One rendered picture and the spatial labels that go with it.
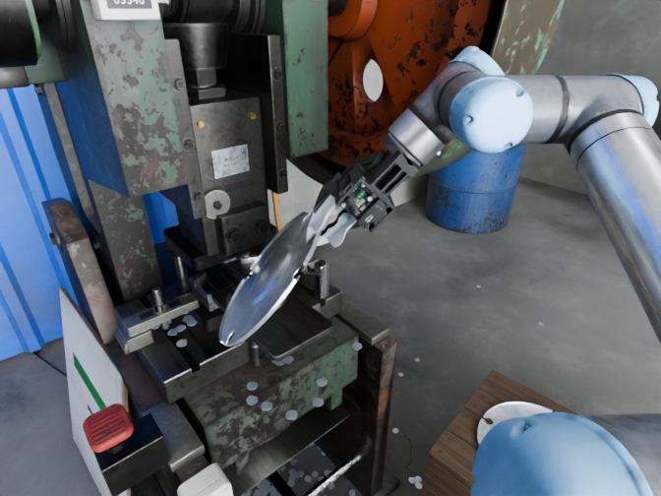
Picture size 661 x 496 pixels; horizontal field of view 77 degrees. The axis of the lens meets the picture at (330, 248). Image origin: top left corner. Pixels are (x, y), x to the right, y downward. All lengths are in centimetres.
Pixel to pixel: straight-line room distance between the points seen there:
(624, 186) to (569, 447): 26
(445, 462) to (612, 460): 89
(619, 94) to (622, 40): 327
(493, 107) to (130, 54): 47
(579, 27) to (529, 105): 344
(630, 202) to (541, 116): 13
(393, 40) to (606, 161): 57
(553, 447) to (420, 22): 77
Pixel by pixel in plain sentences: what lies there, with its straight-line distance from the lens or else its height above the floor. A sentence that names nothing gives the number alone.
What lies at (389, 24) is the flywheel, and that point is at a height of 128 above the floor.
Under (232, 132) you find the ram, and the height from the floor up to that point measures 112.
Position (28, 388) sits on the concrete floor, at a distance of 212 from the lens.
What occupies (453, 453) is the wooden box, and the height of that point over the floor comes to 35.
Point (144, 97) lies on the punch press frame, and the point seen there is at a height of 120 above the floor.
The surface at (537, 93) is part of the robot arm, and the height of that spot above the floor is 123.
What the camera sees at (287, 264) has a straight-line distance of 71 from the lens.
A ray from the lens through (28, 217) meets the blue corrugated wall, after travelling 202.
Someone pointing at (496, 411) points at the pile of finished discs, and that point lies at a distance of 131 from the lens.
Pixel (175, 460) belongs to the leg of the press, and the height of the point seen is 64.
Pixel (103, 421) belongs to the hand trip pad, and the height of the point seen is 76.
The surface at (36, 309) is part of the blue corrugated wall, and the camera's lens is 219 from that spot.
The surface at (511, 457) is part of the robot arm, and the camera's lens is 31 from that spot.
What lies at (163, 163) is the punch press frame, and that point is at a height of 110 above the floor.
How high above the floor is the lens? 130
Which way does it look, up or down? 30 degrees down
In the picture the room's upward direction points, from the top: straight up
